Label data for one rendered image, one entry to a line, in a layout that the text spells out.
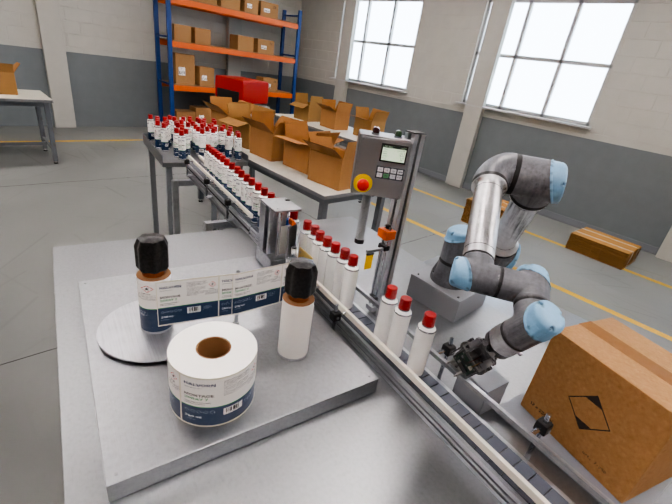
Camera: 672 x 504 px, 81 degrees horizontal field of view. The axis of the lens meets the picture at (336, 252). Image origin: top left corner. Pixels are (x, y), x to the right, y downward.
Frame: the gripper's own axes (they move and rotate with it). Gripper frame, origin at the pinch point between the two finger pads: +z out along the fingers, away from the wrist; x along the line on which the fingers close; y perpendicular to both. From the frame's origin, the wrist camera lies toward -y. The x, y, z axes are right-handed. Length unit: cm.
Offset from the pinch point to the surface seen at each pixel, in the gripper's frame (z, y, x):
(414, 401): 9.2, 11.4, 2.8
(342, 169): 102, -92, -159
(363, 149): -15, 1, -67
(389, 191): -8, -6, -55
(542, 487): -9.1, 4.3, 30.2
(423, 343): -0.3, 6.3, -9.1
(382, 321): 10.1, 7.5, -21.0
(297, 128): 131, -97, -235
